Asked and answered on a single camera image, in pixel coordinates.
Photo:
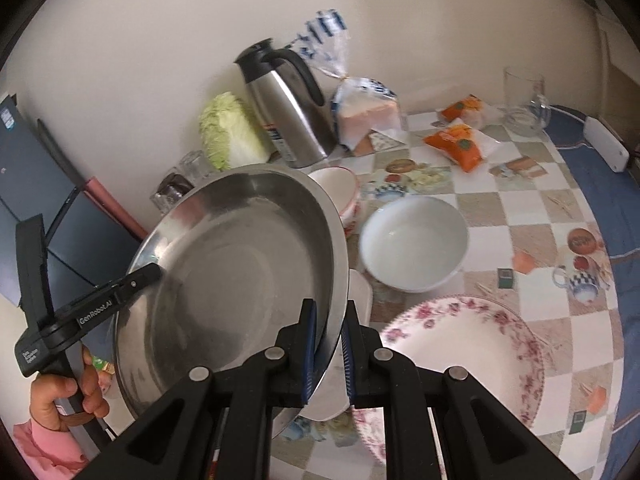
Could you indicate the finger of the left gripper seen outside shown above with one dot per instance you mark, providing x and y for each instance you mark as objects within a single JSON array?
[{"x": 130, "y": 285}]

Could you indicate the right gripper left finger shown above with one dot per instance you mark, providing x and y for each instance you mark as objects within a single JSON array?
[{"x": 232, "y": 432}]

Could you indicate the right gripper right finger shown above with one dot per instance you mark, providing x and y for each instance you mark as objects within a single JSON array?
[{"x": 423, "y": 435}]

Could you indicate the floral porcelain plate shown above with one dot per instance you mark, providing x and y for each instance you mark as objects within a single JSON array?
[{"x": 490, "y": 341}]

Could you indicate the stainless steel plate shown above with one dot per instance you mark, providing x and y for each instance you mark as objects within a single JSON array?
[{"x": 239, "y": 255}]

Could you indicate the red rimmed floral bowl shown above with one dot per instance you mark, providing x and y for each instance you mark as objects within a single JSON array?
[{"x": 343, "y": 188}]

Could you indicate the clear glass jar tray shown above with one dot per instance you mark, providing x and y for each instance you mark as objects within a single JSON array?
[{"x": 191, "y": 171}]

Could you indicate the large white bowl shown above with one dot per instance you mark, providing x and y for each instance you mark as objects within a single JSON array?
[{"x": 414, "y": 244}]

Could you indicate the napa cabbage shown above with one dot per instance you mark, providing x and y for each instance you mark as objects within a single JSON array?
[{"x": 230, "y": 134}]

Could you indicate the checkered plastic table cover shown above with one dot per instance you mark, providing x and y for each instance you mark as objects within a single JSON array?
[{"x": 534, "y": 248}]

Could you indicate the blue tablecloth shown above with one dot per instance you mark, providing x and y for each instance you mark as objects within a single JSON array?
[{"x": 614, "y": 201}]

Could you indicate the stainless steel thermos jug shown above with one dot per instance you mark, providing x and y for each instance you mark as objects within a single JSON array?
[{"x": 288, "y": 103}]

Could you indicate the near orange snack packet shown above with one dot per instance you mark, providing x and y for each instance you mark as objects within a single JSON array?
[{"x": 463, "y": 144}]

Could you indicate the orange snack packet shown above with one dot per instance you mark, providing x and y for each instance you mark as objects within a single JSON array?
[
  {"x": 473, "y": 111},
  {"x": 463, "y": 144}
]

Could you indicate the bagged sliced bread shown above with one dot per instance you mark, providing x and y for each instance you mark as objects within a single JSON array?
[{"x": 365, "y": 114}]

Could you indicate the far orange snack packet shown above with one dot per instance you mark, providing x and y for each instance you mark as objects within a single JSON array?
[{"x": 473, "y": 111}]

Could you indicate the clear glass mug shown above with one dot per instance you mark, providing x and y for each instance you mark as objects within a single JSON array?
[{"x": 527, "y": 109}]

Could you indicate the white power adapter box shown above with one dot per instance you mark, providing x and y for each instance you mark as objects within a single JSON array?
[{"x": 606, "y": 144}]

